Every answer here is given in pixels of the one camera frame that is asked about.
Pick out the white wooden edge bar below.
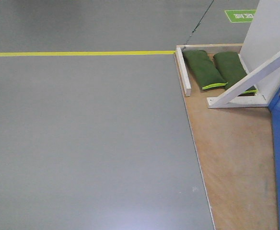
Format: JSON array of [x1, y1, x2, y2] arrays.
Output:
[[175, 46, 191, 97]]

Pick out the green sandbag far left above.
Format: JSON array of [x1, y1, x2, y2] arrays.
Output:
[[183, 50, 228, 90]]

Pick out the white triangular wooden brace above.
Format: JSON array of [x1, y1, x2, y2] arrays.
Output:
[[207, 51, 280, 108]]

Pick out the wooden platform board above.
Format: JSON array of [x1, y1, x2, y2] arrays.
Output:
[[173, 43, 280, 230]]

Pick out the green floor sign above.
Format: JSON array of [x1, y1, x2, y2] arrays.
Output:
[[224, 10, 256, 23]]

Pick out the white partition panel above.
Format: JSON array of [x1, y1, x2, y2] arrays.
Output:
[[240, 0, 280, 71]]

